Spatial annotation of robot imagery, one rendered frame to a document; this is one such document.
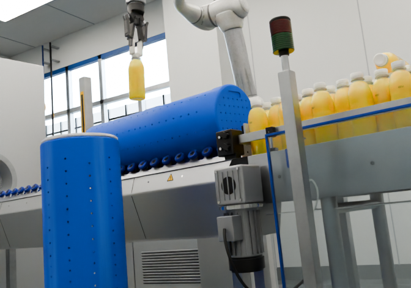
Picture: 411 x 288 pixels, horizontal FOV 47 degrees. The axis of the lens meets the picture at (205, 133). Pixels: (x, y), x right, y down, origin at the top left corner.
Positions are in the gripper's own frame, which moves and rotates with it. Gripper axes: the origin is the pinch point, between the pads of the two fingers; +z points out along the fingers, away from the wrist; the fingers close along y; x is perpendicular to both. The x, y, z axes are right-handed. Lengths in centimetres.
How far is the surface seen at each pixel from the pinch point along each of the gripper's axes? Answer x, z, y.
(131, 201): -11, 67, -7
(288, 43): 87, 26, 17
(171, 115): 16.0, 32.4, -5.5
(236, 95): 39, 25, -21
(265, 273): 43, 96, -28
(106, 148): 17, 50, 28
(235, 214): 62, 74, 13
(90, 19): -342, -187, -213
